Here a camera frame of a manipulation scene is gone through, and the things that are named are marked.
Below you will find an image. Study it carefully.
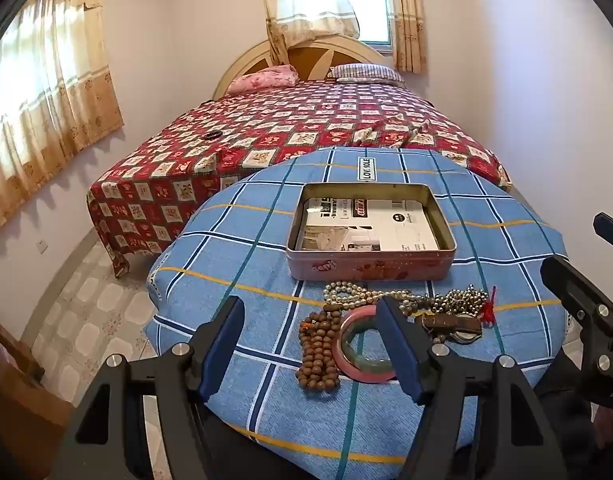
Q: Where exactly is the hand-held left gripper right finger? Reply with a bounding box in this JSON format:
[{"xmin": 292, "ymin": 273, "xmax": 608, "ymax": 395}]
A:
[{"xmin": 376, "ymin": 296, "xmax": 569, "ymax": 480}]

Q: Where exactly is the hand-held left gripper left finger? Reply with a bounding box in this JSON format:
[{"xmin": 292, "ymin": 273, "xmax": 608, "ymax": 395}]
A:
[{"xmin": 51, "ymin": 296, "xmax": 246, "ymax": 480}]

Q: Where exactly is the green jade bangle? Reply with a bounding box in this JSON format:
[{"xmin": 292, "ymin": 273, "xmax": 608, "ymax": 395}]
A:
[{"xmin": 343, "ymin": 322, "xmax": 399, "ymax": 371}]

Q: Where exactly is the pink bangle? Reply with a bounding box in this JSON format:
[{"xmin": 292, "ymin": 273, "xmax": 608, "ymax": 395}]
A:
[{"xmin": 337, "ymin": 306, "xmax": 404, "ymax": 385}]

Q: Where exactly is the dark brown bead bracelet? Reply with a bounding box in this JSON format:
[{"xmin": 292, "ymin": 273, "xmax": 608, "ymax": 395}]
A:
[{"xmin": 415, "ymin": 311, "xmax": 483, "ymax": 345}]

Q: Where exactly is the metal bead chain red tassel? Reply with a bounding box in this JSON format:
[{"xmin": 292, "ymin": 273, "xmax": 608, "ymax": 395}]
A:
[{"xmin": 426, "ymin": 284, "xmax": 498, "ymax": 327}]

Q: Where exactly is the pearl necklace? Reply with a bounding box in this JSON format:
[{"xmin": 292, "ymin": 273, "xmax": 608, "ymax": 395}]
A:
[{"xmin": 323, "ymin": 281, "xmax": 437, "ymax": 312}]

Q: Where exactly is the brown wooden bead bracelet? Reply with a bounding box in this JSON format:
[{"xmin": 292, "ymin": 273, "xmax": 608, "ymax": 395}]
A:
[{"xmin": 295, "ymin": 302, "xmax": 343, "ymax": 393}]

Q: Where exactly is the pink metal tin box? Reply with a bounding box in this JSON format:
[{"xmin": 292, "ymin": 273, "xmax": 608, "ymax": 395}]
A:
[{"xmin": 286, "ymin": 182, "xmax": 458, "ymax": 282}]

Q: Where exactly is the blue plaid tablecloth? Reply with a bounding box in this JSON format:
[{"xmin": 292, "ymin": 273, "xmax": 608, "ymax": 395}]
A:
[{"xmin": 144, "ymin": 146, "xmax": 569, "ymax": 480}]

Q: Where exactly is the printed paper liner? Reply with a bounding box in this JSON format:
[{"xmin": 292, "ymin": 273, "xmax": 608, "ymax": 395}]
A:
[{"xmin": 295, "ymin": 197, "xmax": 439, "ymax": 252}]

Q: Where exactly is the brown wooden furniture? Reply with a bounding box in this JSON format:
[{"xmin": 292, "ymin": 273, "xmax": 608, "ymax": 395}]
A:
[{"xmin": 0, "ymin": 300, "xmax": 74, "ymax": 461}]

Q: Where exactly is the red patterned bedsheet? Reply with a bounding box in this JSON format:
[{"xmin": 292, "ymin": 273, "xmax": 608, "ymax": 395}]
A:
[{"xmin": 86, "ymin": 80, "xmax": 512, "ymax": 278}]

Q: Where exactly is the pink pillow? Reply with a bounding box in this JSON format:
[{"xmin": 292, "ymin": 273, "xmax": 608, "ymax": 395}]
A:
[{"xmin": 225, "ymin": 65, "xmax": 300, "ymax": 95}]

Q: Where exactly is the striped pillow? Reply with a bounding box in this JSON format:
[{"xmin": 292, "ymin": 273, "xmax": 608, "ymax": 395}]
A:
[{"xmin": 327, "ymin": 63, "xmax": 404, "ymax": 84}]

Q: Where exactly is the cream wooden headboard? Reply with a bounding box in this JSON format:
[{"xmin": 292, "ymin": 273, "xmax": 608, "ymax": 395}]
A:
[{"xmin": 212, "ymin": 40, "xmax": 387, "ymax": 101}]

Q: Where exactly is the wide beige floral curtain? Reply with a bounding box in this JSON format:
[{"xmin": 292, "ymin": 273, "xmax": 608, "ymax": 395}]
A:
[{"xmin": 0, "ymin": 0, "xmax": 124, "ymax": 236}]

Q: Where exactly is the narrow beige floral curtain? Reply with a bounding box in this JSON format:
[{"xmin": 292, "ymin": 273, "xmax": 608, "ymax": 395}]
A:
[{"xmin": 391, "ymin": 0, "xmax": 428, "ymax": 73}]

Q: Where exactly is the window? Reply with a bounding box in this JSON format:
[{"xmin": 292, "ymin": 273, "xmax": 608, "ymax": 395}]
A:
[{"xmin": 339, "ymin": 0, "xmax": 392, "ymax": 53}]

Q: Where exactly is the white beige window curtain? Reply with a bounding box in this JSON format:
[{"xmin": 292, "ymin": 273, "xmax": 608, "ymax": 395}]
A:
[{"xmin": 251, "ymin": 0, "xmax": 362, "ymax": 63}]

